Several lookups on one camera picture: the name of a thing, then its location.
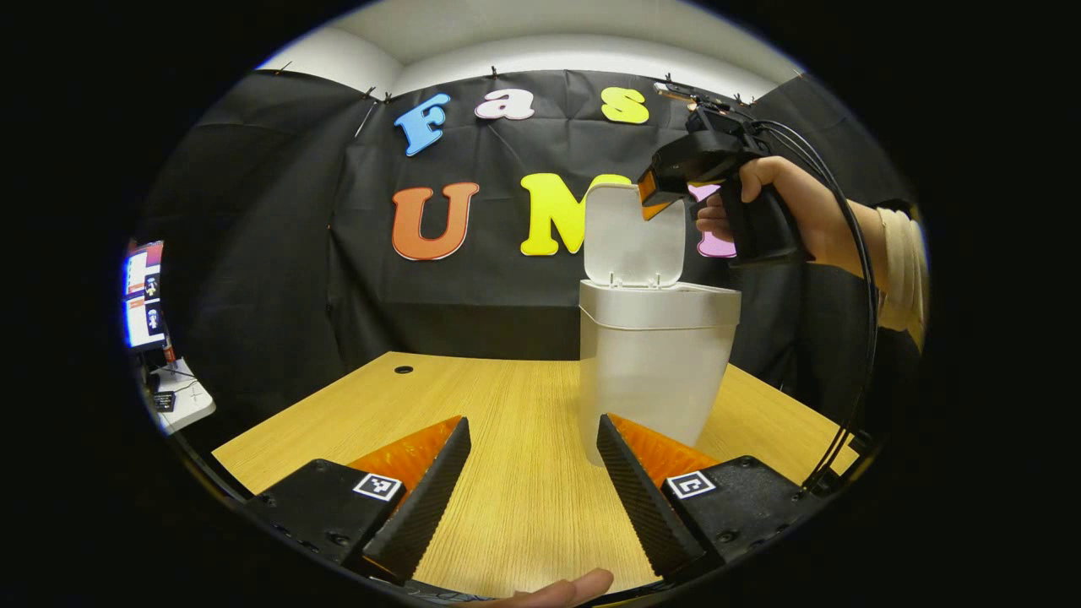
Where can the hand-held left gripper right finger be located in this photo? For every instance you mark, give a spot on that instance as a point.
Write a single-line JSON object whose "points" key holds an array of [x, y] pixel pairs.
{"points": [[646, 498]]}

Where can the computer monitor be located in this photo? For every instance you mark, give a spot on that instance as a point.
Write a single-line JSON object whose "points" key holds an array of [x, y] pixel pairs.
{"points": [[143, 295]]}

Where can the black backdrop cloth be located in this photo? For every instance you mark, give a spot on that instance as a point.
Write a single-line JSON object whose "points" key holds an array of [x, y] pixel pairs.
{"points": [[270, 236]]}

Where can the white side table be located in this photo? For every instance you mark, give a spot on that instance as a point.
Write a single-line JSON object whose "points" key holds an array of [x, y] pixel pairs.
{"points": [[190, 405]]}

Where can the white desktop garbage bin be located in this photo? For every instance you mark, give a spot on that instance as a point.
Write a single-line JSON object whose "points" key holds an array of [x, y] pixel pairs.
{"points": [[650, 371]]}

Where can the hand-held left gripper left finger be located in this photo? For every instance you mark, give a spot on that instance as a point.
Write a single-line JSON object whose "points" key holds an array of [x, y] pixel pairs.
{"points": [[422, 498]]}

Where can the wooden desktop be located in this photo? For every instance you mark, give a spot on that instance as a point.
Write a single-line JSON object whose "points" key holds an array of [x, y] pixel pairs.
{"points": [[507, 422]]}

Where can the thin white rod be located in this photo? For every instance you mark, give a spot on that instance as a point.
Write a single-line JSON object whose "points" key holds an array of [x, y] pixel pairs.
{"points": [[365, 118]]}

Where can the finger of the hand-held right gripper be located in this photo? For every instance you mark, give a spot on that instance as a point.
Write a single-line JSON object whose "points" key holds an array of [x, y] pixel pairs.
{"points": [[649, 198]]}

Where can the small black device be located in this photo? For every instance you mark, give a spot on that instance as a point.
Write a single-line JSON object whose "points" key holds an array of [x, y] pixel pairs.
{"points": [[164, 402]]}

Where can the row of small cloth clips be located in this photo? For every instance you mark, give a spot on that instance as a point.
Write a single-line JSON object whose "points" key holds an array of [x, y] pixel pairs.
{"points": [[493, 73]]}

